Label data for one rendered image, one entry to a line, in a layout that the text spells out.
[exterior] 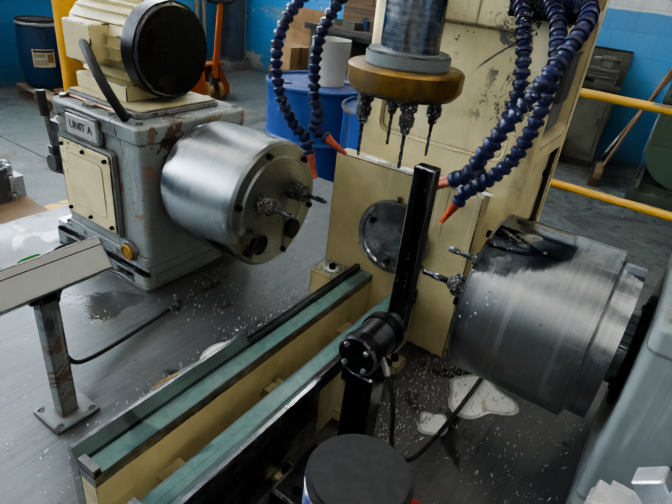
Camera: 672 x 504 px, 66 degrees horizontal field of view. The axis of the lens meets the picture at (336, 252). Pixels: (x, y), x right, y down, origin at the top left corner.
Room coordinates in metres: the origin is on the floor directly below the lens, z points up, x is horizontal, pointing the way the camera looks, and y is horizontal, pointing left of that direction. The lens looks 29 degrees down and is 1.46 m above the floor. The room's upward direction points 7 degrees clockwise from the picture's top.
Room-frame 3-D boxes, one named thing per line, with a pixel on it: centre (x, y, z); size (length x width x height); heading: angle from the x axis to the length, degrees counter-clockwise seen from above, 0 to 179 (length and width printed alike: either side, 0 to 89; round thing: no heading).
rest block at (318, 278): (0.93, 0.00, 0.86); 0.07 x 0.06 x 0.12; 59
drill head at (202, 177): (0.99, 0.25, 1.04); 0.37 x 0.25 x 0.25; 59
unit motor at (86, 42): (1.11, 0.51, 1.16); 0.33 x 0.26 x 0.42; 59
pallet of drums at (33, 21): (5.33, 2.64, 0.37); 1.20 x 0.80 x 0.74; 143
